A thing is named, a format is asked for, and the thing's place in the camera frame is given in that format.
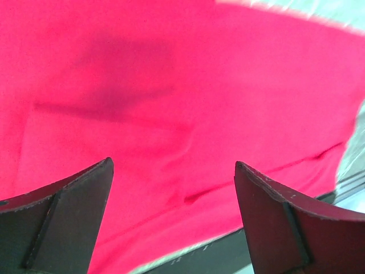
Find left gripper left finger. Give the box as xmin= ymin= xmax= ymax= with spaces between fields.
xmin=1 ymin=158 xmax=114 ymax=274

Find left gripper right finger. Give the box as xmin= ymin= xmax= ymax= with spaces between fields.
xmin=234 ymin=162 xmax=364 ymax=273

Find pink red t-shirt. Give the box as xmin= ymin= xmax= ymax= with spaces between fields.
xmin=1 ymin=1 xmax=364 ymax=273

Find black base beam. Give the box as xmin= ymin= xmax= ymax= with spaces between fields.
xmin=137 ymin=228 xmax=254 ymax=274

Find aluminium frame rail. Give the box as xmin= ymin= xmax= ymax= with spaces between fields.
xmin=334 ymin=170 xmax=364 ymax=207

